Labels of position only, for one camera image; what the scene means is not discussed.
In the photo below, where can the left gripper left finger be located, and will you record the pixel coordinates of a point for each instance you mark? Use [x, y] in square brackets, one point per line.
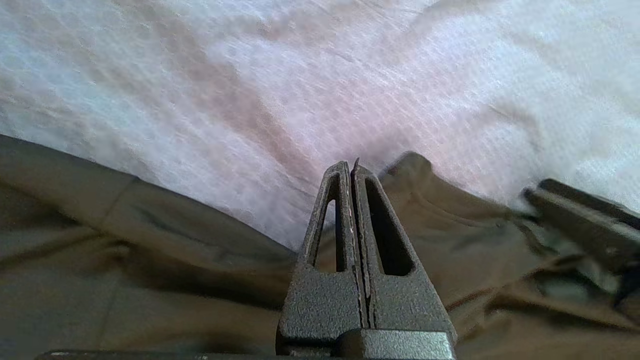
[320, 305]

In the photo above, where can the black printed t-shirt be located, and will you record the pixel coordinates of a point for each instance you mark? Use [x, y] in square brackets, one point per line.
[150, 250]

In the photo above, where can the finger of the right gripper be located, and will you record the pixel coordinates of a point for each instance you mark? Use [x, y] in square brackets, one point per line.
[590, 235]
[600, 207]

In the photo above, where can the blue bed sheet mattress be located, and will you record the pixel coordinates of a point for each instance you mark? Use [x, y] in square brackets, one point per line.
[300, 75]

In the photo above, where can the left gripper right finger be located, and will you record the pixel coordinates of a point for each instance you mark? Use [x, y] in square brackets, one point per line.
[405, 305]

